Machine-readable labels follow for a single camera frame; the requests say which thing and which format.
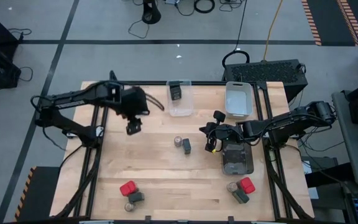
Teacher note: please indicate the dark grey plastic bin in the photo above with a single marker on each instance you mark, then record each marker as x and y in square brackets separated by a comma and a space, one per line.
[238, 161]

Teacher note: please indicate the grey desk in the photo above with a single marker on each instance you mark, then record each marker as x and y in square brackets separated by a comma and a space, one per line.
[353, 149]

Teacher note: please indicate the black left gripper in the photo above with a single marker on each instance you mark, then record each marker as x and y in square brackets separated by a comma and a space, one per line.
[134, 104]

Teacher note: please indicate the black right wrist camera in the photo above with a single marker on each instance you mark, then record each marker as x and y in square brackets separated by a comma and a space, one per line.
[219, 116]

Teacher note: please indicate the clear plastic bin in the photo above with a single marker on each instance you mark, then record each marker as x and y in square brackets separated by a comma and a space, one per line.
[186, 105]

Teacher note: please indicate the black mat hazard striped edge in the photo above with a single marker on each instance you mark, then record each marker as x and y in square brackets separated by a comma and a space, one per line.
[42, 193]

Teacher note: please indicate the red spice tin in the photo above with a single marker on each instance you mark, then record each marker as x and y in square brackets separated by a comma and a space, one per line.
[247, 185]
[127, 188]

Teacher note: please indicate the black stand base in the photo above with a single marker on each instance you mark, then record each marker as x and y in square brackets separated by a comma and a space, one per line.
[151, 14]

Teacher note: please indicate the black perforated computer case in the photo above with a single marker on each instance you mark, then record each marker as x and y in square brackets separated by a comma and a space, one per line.
[266, 73]

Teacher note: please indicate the grey table clamp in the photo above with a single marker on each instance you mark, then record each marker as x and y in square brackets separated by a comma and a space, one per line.
[69, 135]

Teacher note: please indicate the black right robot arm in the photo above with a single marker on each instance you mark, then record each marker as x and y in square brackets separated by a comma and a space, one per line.
[291, 119]

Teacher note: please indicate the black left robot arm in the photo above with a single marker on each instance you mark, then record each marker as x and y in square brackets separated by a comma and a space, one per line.
[73, 96]

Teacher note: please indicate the black mat orange striped edges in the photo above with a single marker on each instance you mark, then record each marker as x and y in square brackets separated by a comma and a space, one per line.
[331, 18]

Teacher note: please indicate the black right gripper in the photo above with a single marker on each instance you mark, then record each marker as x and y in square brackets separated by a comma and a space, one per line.
[225, 135]

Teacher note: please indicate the black aluminium table frame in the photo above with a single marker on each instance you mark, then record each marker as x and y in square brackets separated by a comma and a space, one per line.
[213, 83]

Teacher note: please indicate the white plastic bin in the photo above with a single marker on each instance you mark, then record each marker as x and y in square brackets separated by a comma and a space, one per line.
[238, 102]

